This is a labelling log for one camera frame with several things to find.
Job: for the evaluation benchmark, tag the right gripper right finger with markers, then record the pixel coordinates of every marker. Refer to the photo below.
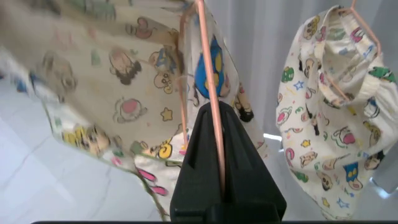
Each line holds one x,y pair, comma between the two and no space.
252,186

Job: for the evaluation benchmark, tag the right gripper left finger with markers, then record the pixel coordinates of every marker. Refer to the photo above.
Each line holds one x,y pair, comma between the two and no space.
199,174

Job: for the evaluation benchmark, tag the pink clothes hanger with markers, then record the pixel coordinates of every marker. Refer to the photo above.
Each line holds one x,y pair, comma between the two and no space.
213,93
367,29

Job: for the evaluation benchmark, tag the cream printed garment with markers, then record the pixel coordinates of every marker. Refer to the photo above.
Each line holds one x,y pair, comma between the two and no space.
326,140
109,77

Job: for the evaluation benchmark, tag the white curtain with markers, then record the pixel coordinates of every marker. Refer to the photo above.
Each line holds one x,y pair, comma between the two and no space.
255,46

